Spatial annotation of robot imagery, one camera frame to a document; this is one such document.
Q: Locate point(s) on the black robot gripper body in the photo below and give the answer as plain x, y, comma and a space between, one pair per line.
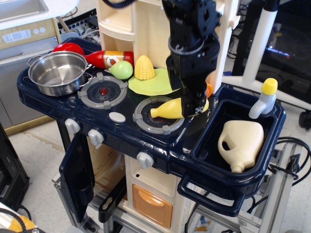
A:
194, 68

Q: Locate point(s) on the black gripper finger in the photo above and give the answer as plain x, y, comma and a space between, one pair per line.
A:
174, 80
194, 100

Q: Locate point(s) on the yellow toy banana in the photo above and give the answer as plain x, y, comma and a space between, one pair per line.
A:
171, 110

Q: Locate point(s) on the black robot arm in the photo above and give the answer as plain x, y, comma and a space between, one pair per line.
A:
178, 35

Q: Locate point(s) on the stainless steel pot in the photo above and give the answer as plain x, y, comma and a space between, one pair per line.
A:
59, 73

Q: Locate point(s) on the green toy plate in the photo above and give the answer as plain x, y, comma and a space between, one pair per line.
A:
156, 86

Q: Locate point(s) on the orange toy carrot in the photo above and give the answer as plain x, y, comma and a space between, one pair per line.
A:
209, 90

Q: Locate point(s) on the yellow toy corn cob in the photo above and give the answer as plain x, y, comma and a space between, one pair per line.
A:
144, 69

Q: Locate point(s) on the green toy pear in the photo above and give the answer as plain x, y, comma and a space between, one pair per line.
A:
122, 70

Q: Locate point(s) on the cream toy kitchen back panel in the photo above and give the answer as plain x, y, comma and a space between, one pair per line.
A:
143, 28

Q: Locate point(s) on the navy toy kitchen countertop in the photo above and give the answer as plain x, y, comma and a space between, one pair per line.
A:
190, 152

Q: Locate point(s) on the cream toy jug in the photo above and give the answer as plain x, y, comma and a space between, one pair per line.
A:
240, 143

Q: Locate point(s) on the grey oval button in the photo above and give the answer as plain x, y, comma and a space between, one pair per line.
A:
117, 117

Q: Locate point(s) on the red ketchup bottle toy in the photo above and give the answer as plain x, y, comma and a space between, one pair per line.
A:
108, 58

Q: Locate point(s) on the grey yellow toy faucet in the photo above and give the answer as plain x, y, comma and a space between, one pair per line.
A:
266, 99

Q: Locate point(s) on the right grey stove knob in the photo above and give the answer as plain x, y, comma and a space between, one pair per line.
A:
145, 160

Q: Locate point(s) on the grey stove knob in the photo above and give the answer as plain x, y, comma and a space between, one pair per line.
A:
72, 126
145, 160
96, 138

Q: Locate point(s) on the white stand pole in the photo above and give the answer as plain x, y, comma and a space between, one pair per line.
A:
276, 42

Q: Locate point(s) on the middle grey stove knob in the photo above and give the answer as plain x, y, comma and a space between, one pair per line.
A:
96, 138

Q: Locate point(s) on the left grey stove knob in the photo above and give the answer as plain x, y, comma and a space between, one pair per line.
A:
72, 126

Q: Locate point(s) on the orange toy drawer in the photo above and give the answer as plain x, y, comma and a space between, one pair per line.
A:
153, 207

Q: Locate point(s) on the navy oven door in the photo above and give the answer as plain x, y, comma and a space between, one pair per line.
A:
77, 177

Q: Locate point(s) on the cardboard box with label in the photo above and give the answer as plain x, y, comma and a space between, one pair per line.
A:
28, 33

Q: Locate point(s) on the black box left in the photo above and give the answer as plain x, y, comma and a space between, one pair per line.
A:
14, 181

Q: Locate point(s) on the navy towel bar handle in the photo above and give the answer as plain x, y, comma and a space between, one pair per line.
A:
222, 209

